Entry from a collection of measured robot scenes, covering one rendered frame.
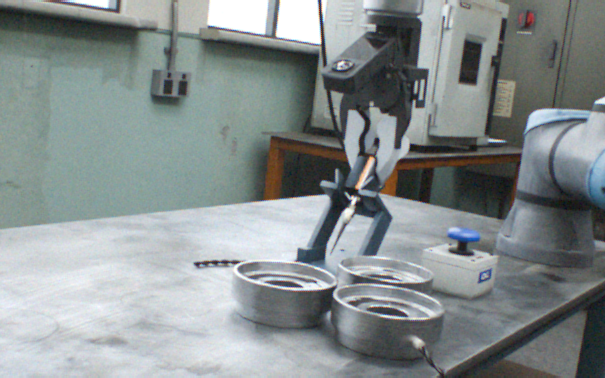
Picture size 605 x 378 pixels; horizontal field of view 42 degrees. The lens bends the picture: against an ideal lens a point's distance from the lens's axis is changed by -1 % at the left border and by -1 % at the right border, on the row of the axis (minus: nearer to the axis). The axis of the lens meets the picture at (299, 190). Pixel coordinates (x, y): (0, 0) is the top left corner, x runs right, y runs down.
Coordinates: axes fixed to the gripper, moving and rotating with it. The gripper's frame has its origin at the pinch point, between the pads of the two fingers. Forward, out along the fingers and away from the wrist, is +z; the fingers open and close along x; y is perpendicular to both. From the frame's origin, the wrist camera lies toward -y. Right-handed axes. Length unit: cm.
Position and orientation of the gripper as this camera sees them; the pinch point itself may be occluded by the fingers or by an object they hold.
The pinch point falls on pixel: (367, 173)
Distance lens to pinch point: 101.4
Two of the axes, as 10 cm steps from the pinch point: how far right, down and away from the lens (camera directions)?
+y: 5.7, -1.3, 8.1
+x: -8.2, -1.9, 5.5
